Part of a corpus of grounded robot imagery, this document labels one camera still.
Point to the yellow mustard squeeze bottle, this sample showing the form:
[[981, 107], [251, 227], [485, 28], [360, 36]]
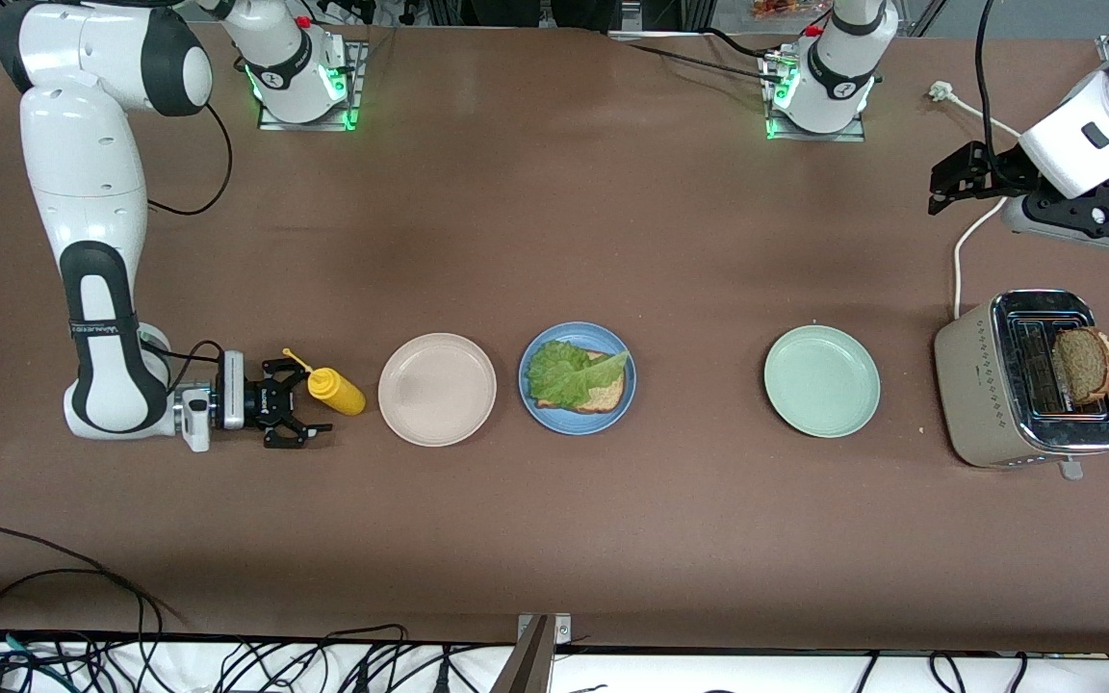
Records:
[[338, 393]]

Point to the orange packaged item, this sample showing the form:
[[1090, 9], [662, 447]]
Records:
[[786, 8]]

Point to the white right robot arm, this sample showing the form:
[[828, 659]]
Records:
[[83, 192]]

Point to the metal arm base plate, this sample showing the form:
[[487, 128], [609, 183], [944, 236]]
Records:
[[309, 126], [814, 137]]

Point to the brown bread slice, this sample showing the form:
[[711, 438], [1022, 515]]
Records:
[[607, 397], [1084, 366]]

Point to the green plate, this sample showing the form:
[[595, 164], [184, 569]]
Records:
[[822, 381]]

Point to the grey aluminium bar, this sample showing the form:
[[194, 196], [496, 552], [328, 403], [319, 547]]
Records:
[[526, 664]]

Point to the beige plate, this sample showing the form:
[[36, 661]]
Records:
[[437, 390]]

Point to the blue plate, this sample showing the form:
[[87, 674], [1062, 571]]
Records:
[[574, 423]]

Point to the silver beige toaster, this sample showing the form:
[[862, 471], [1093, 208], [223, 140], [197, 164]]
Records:
[[973, 385]]

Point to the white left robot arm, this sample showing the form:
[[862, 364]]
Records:
[[834, 77]]

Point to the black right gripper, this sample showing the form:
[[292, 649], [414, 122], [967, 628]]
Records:
[[256, 402]]

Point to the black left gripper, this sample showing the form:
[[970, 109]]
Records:
[[995, 173]]

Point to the green lettuce leaf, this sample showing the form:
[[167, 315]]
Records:
[[559, 375]]

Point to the metal table edge bracket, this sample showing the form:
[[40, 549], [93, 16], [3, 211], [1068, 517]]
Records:
[[559, 630]]

